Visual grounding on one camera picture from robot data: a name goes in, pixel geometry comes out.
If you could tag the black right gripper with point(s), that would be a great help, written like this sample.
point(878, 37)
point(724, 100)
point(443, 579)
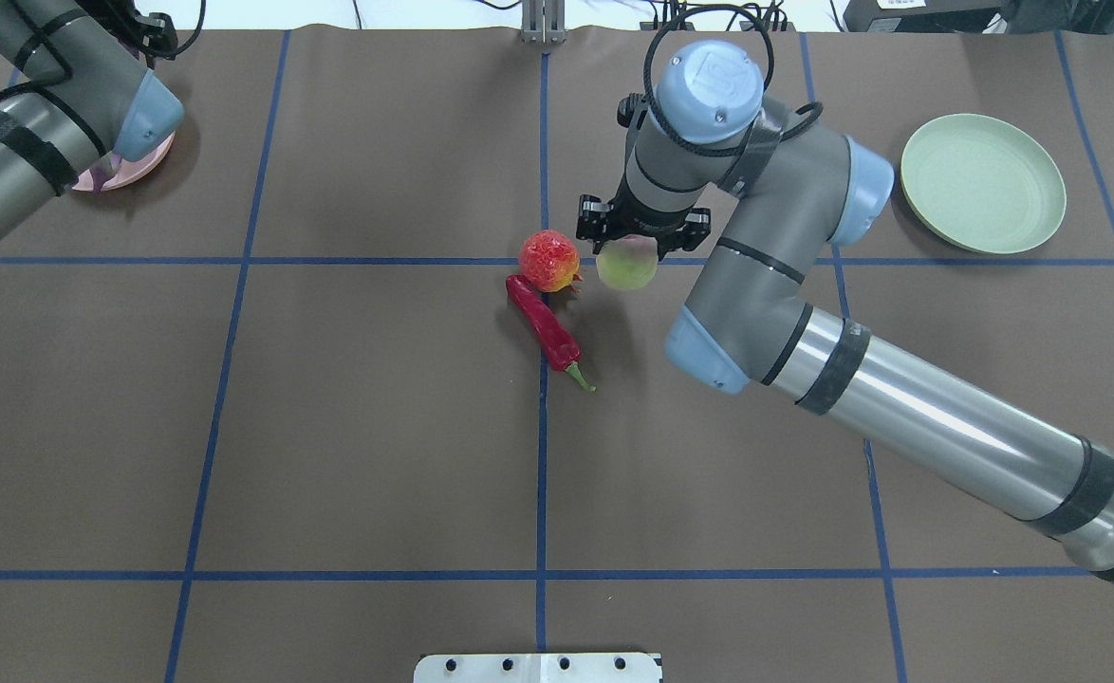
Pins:
point(596, 214)

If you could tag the green pink peach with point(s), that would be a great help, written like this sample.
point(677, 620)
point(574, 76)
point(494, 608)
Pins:
point(629, 263)

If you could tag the red orange pomegranate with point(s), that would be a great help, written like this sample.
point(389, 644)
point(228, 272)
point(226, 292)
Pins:
point(550, 261)

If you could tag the red chili pepper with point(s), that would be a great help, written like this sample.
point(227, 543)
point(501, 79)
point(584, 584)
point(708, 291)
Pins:
point(560, 350)

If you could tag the purple eggplant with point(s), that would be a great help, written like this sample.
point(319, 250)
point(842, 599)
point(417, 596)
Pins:
point(105, 170)

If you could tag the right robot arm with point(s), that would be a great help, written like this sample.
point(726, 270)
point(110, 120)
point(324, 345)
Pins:
point(707, 119)

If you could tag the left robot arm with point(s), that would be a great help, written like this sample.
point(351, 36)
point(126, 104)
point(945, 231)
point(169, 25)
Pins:
point(90, 93)

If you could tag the black power strip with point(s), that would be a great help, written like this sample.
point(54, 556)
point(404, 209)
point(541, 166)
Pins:
point(772, 23)

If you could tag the brown table mat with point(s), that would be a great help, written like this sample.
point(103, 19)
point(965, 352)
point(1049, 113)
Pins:
point(267, 415)

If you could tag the light green plate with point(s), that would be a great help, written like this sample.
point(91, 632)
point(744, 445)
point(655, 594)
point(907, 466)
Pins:
point(982, 184)

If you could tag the pink plate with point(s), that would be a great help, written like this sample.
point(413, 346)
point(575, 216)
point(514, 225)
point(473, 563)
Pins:
point(126, 172)

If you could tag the grey aluminium frame post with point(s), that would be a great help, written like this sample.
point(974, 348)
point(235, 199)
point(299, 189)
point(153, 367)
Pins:
point(543, 22)

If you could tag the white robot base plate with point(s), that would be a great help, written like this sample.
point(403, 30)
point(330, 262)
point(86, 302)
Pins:
point(541, 667)

